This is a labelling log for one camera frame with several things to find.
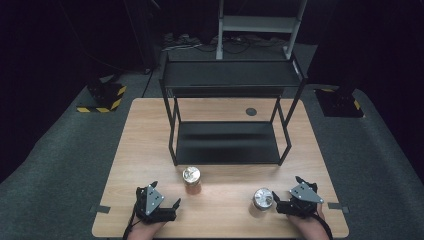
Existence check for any thin black floor cable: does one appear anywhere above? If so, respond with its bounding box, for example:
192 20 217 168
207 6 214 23
141 67 155 98

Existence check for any right hand-held gripper cable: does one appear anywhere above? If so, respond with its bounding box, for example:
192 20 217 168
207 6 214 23
311 213 335 240

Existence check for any person's left hand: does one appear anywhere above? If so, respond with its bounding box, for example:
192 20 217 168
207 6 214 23
127 220 166 240

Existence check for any tangle of black cables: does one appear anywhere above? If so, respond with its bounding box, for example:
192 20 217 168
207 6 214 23
194 34 288 55

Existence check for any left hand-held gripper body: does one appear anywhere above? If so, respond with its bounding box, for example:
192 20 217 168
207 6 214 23
134 185 178 224

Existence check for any silver lid glass jar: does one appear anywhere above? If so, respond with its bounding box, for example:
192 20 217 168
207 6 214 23
252 187 275 212

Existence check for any left hand-held gripper cable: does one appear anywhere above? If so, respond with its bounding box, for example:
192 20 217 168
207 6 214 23
121 199 139 240

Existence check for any hand-held gripper cable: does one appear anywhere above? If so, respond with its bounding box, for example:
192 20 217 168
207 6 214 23
311 213 335 240
121 199 139 240

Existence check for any gold lid glass jar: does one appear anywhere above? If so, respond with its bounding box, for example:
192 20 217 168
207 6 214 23
181 166 203 196

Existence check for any black power strip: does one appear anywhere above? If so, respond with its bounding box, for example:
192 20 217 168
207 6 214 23
162 32 201 52

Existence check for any grey tape strip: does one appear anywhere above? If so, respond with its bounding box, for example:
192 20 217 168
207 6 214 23
89 204 112 215
327 201 350 214

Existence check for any grey metal stand frame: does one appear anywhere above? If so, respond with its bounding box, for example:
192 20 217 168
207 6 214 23
215 0 308 61

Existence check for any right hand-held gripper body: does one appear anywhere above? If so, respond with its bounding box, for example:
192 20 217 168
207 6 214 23
276 181 325 220

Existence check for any person's right hand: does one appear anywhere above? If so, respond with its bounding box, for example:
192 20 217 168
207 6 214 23
287 203 330 240

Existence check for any black metal shelf rack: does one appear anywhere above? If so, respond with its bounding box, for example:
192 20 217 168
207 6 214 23
159 53 308 167

